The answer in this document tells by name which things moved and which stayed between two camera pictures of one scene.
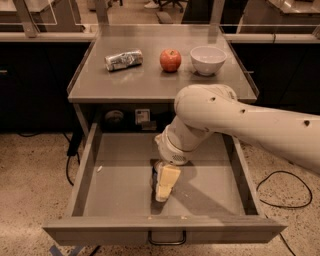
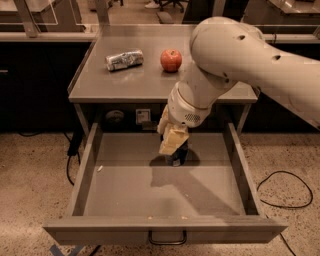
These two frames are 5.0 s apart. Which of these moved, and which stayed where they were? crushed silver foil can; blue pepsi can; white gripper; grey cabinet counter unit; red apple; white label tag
Moved: white gripper; blue pepsi can
Stayed: crushed silver foil can; grey cabinet counter unit; red apple; white label tag
